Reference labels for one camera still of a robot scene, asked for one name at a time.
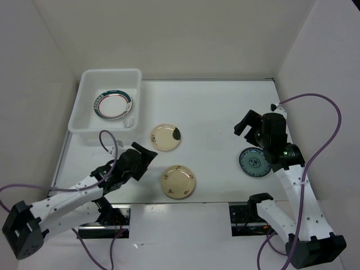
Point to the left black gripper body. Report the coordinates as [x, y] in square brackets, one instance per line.
[131, 173]

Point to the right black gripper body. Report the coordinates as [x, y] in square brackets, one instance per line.
[262, 138]

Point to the clear glass cup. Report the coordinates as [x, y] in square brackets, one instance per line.
[128, 122]

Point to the white plate dark green rim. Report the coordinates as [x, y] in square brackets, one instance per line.
[95, 111]

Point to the white plate red green rim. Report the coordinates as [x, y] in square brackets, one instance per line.
[114, 104]

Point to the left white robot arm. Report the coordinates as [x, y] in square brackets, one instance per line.
[28, 227]

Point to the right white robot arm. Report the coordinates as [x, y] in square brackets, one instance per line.
[309, 240]

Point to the white plastic bin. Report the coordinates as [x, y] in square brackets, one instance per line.
[105, 97]

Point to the beige plate with black patch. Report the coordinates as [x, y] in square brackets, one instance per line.
[165, 137]

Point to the teal patterned small plate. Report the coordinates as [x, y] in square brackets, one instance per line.
[252, 161]

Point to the beige plate with red marks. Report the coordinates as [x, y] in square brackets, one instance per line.
[178, 182]

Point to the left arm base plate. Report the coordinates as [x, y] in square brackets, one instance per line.
[108, 226]

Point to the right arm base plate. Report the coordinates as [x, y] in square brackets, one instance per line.
[242, 224]

